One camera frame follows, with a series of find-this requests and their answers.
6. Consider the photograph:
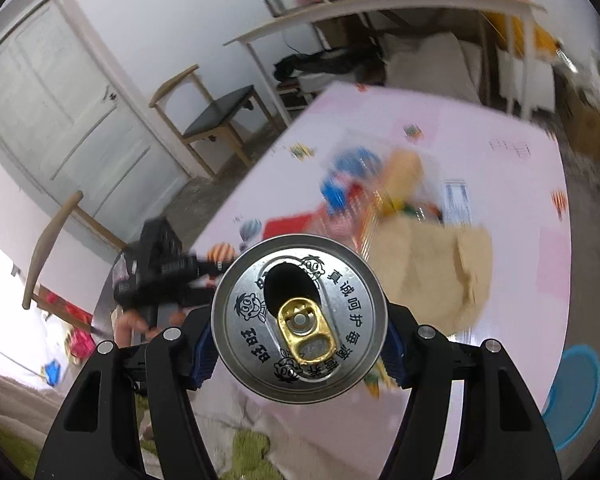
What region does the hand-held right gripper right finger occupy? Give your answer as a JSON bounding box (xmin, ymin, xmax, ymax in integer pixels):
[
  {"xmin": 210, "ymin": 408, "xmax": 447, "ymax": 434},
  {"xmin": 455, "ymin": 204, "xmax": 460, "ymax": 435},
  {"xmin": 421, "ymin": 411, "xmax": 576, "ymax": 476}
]
[{"xmin": 379, "ymin": 302, "xmax": 564, "ymax": 480}]

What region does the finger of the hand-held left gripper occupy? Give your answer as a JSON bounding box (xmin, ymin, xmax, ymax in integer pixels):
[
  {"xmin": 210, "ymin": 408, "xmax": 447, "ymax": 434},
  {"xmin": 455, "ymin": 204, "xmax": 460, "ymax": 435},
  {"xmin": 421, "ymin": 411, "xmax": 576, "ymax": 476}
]
[
  {"xmin": 197, "ymin": 257, "xmax": 231, "ymax": 278},
  {"xmin": 180, "ymin": 287, "xmax": 215, "ymax": 308}
]

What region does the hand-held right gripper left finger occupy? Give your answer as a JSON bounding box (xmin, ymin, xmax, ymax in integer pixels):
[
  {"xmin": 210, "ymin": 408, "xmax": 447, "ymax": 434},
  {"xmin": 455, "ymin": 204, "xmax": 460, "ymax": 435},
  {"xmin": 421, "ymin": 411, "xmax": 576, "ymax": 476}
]
[{"xmin": 34, "ymin": 307, "xmax": 227, "ymax": 480}]

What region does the brown paper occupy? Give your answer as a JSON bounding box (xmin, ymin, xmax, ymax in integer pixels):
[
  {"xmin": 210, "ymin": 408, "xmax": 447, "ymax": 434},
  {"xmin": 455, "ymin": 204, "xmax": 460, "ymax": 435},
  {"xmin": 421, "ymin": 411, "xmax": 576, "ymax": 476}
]
[{"xmin": 370, "ymin": 217, "xmax": 495, "ymax": 333}]

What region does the silver drink can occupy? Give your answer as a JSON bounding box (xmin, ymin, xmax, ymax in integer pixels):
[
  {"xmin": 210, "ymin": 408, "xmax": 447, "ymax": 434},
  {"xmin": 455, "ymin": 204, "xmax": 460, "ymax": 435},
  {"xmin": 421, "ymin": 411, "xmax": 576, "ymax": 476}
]
[{"xmin": 211, "ymin": 234, "xmax": 390, "ymax": 405}]

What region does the blue snack packet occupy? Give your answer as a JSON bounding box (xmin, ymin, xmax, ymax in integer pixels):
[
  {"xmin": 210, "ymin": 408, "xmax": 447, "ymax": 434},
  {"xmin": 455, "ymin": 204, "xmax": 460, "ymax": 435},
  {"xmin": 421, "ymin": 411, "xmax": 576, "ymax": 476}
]
[{"xmin": 320, "ymin": 146, "xmax": 383, "ymax": 216}]

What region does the blue and white toothpaste box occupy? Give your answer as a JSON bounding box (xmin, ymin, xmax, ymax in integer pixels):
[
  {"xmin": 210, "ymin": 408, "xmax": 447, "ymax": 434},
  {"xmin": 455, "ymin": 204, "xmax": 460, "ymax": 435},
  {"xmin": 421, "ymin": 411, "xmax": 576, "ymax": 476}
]
[{"xmin": 442, "ymin": 180, "xmax": 473, "ymax": 226}]

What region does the blue plastic bin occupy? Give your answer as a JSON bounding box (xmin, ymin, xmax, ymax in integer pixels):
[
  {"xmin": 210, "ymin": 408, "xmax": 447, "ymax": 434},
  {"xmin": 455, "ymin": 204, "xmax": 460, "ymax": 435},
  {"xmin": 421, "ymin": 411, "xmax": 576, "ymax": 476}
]
[{"xmin": 540, "ymin": 344, "xmax": 600, "ymax": 453}]

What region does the person's left hand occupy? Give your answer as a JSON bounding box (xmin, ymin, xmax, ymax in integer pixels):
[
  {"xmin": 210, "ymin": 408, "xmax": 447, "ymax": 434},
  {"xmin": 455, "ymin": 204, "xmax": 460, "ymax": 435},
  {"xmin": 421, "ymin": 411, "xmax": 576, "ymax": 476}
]
[{"xmin": 114, "ymin": 309, "xmax": 151, "ymax": 350}]

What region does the beige and green blanket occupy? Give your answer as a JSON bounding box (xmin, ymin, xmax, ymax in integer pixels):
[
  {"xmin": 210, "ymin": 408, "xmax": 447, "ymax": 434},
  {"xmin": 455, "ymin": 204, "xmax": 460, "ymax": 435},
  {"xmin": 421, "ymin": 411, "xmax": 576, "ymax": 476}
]
[{"xmin": 0, "ymin": 365, "xmax": 291, "ymax": 480}]

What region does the wooden chair with curved backrest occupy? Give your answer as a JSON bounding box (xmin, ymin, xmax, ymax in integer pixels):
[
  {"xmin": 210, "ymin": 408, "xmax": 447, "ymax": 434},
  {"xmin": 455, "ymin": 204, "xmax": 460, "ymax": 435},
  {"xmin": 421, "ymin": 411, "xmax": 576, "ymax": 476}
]
[{"xmin": 21, "ymin": 190, "xmax": 112, "ymax": 338}]

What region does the colourful printed cloth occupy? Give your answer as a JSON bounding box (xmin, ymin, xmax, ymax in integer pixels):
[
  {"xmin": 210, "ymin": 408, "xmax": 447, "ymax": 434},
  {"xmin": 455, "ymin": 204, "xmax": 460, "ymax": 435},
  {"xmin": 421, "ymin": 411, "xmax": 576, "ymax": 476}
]
[{"xmin": 30, "ymin": 285, "xmax": 97, "ymax": 386}]

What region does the wooden chair with black seat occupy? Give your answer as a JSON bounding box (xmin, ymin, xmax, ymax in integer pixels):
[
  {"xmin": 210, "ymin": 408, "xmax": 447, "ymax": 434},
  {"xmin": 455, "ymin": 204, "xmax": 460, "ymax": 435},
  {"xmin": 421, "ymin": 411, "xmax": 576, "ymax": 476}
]
[{"xmin": 149, "ymin": 64, "xmax": 288, "ymax": 181}]

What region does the white panelled door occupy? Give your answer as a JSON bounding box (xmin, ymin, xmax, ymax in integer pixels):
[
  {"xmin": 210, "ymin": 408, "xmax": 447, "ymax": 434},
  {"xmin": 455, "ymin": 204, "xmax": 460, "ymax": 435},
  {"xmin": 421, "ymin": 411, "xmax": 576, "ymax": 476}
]
[{"xmin": 0, "ymin": 0, "xmax": 191, "ymax": 241}]

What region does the black bag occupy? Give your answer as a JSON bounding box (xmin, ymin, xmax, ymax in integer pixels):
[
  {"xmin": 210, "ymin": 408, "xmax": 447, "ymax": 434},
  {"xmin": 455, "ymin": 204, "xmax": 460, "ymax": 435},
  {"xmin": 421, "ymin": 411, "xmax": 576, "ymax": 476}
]
[{"xmin": 272, "ymin": 50, "xmax": 381, "ymax": 86}]

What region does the beige sack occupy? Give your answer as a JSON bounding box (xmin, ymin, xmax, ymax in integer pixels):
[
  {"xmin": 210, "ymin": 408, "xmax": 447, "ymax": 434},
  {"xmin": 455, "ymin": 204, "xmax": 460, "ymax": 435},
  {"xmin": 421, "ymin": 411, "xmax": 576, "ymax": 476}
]
[{"xmin": 385, "ymin": 32, "xmax": 481, "ymax": 103}]

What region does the cardboard box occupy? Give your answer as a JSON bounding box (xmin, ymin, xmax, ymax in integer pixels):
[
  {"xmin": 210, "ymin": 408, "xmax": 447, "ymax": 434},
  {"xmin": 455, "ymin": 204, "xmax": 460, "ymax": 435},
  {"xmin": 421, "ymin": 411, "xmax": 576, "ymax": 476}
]
[{"xmin": 562, "ymin": 87, "xmax": 600, "ymax": 161}]

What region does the white plastic box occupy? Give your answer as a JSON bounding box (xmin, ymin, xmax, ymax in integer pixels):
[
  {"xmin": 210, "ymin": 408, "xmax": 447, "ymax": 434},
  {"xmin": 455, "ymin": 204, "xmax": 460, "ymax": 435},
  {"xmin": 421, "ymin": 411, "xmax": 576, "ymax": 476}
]
[{"xmin": 497, "ymin": 50, "xmax": 556, "ymax": 111}]

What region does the long white side table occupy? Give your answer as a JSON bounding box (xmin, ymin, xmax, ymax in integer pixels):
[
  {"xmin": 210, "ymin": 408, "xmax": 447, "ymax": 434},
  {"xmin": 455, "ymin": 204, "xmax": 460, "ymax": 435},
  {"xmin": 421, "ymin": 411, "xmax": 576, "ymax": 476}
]
[{"xmin": 223, "ymin": 0, "xmax": 548, "ymax": 126}]

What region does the yellow plastic bag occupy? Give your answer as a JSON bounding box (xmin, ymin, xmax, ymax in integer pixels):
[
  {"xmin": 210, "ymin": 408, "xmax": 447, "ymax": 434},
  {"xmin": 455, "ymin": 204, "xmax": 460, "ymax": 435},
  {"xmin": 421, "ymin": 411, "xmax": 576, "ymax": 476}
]
[{"xmin": 485, "ymin": 10, "xmax": 556, "ymax": 61}]

